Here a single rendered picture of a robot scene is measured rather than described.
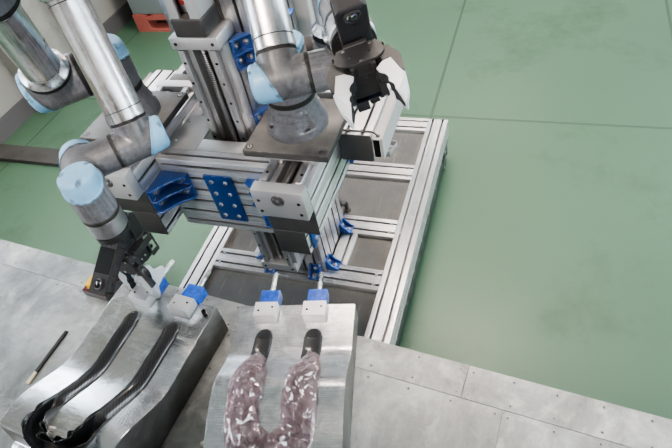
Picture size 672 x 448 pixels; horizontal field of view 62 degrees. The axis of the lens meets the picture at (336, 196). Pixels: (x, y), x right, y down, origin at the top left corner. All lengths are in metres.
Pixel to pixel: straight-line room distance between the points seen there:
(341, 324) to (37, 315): 0.80
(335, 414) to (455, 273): 1.34
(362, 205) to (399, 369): 1.21
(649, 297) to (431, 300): 0.78
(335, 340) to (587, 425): 0.49
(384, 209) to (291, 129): 1.03
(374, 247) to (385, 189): 0.31
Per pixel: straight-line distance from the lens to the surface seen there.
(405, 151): 2.55
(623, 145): 2.94
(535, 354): 2.16
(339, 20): 0.78
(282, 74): 1.00
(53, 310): 1.62
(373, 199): 2.35
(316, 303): 1.23
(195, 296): 1.30
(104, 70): 1.20
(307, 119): 1.34
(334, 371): 1.14
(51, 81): 1.51
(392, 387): 1.20
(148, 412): 1.20
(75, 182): 1.13
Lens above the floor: 1.88
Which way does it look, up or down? 44 degrees down
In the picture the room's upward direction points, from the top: 13 degrees counter-clockwise
